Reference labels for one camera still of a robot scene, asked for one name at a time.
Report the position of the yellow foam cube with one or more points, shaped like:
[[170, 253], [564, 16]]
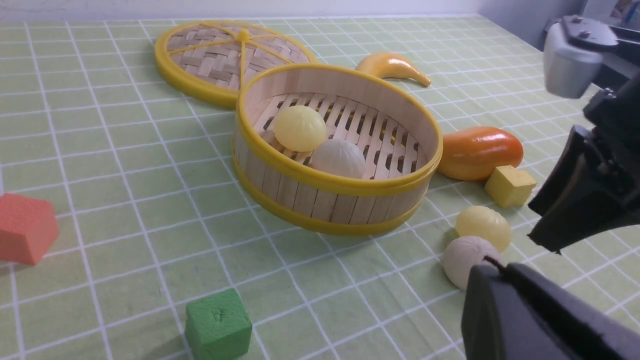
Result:
[[510, 187]]

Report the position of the orange toy mango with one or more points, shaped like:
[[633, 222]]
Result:
[[472, 154]]

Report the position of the bamboo steamer tray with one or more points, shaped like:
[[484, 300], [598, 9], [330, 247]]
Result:
[[400, 140]]

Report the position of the woven bamboo steamer lid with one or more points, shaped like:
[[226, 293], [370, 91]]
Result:
[[212, 60]]

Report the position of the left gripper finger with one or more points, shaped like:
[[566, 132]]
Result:
[[512, 312]]

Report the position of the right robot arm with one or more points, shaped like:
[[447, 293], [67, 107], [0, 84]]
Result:
[[594, 186]]

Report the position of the yellow toy banana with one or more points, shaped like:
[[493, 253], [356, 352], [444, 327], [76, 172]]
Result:
[[388, 65]]

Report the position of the green foam cube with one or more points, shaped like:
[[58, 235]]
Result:
[[218, 327]]

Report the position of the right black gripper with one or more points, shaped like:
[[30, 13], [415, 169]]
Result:
[[594, 186]]

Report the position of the green checkered tablecloth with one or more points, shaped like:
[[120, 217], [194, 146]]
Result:
[[151, 216]]

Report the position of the yellow bun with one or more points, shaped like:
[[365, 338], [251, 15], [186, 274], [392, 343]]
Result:
[[486, 223], [299, 128]]

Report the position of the white bun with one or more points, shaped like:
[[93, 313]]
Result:
[[339, 157], [462, 254]]

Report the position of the red foam cube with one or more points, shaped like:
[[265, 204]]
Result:
[[28, 227]]

